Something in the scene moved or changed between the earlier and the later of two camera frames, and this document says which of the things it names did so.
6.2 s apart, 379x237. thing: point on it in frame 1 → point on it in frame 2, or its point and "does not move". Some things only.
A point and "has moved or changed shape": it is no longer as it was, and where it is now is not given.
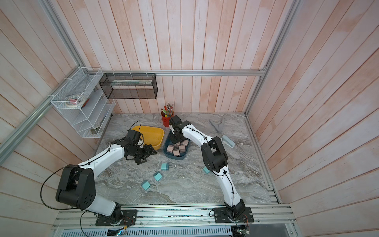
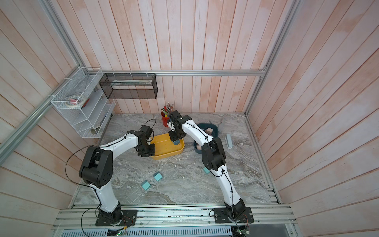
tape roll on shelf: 75,101 does not move
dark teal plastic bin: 170,155 → 204,126
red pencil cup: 166,116 does not move
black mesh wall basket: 129,85 does not move
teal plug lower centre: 157,176 does not move
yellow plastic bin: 153,136 has moved or changed shape
